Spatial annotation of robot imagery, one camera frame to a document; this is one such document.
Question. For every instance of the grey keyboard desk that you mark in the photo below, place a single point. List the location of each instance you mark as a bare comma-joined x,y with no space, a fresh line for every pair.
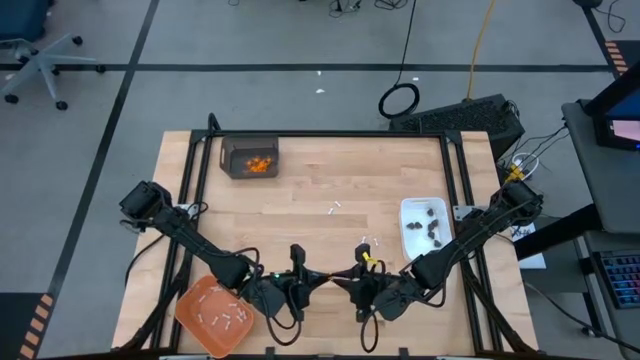
600,330

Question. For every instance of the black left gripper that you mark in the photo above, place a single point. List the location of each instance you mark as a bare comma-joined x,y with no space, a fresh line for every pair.
300,290

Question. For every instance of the black monitor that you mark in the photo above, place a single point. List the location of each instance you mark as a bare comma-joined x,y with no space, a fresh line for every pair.
625,130

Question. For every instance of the yellow power strip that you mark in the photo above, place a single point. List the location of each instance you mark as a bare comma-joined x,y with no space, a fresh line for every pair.
515,174

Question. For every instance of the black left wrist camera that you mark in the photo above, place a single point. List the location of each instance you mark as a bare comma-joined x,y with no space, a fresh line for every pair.
270,297

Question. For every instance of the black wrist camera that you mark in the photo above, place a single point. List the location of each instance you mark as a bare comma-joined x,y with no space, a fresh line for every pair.
397,300
270,297

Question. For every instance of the grey office chair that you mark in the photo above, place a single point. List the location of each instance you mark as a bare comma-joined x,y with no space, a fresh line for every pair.
42,62

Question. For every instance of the black computer case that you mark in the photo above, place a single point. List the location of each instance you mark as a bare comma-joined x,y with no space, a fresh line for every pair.
450,117

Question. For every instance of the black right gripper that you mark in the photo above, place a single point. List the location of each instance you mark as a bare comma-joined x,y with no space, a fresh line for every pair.
367,295

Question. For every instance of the black metal beam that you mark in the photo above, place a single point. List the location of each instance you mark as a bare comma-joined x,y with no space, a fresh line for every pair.
560,230

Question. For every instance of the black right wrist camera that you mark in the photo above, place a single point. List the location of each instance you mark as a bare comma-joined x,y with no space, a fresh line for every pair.
397,300

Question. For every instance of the black frame clamp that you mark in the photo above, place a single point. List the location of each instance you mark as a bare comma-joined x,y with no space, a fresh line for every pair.
404,353
270,353

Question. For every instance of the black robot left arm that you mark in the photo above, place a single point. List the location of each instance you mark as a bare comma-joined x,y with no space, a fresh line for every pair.
190,240

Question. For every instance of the backlit keyboard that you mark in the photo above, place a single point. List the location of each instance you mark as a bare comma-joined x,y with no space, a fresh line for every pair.
622,280

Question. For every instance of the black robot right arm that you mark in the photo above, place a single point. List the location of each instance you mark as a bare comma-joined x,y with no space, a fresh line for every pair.
475,235

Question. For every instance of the white paper sheet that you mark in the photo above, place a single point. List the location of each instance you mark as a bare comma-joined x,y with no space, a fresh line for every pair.
532,252

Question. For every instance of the dark grey plastic bin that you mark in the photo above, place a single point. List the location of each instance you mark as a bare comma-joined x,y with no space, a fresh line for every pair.
235,150

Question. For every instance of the silver metal bracket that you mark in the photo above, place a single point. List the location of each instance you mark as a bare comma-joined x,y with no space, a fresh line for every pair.
462,213

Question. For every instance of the white plastic bin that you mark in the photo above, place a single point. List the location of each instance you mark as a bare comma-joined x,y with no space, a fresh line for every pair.
415,250

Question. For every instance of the orange plastic tray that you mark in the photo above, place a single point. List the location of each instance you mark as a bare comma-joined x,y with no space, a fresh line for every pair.
210,340

